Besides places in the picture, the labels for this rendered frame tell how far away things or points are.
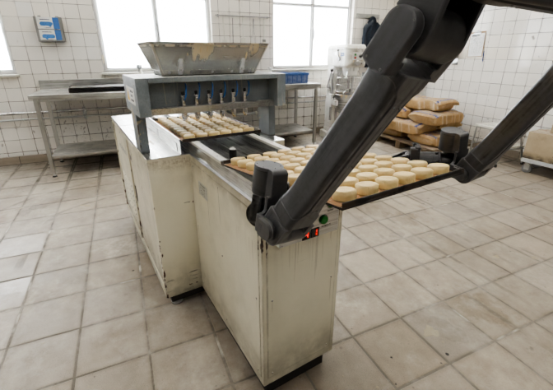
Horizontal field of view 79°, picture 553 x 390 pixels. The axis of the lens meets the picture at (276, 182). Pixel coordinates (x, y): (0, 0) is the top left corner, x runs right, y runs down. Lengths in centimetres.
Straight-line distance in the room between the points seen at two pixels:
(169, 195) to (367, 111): 131
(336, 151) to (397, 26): 18
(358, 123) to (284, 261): 77
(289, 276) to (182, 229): 72
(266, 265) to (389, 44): 86
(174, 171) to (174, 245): 38
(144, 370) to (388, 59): 159
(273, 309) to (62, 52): 422
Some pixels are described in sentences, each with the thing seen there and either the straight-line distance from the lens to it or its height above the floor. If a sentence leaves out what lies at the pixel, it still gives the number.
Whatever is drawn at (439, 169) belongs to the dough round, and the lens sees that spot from 91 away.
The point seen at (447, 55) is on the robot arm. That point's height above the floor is 127.
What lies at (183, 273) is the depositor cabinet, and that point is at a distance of 186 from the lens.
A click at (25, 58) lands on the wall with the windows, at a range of 496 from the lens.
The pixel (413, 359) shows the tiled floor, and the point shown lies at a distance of 179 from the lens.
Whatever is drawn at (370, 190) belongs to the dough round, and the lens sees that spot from 72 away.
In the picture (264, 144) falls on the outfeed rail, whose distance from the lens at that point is 154.
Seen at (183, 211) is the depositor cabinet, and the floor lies 55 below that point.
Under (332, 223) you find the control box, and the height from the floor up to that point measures 73.
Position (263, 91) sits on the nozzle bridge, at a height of 109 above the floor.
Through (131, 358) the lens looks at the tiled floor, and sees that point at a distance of 181.
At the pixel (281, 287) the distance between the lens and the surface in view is 120.
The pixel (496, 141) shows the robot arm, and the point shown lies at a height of 107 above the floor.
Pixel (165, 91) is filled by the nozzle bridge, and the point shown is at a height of 111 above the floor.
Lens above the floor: 127
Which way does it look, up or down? 21 degrees down
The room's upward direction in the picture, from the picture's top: straight up
